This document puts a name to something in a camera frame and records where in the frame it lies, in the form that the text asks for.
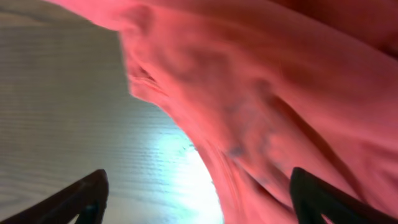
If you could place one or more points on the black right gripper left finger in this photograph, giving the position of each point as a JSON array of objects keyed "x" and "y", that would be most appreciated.
[{"x": 83, "y": 201}]

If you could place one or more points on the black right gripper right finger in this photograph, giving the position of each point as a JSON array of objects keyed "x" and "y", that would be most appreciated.
[{"x": 316, "y": 201}]

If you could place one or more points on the orange red t-shirt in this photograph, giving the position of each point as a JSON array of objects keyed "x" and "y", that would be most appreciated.
[{"x": 261, "y": 87}]

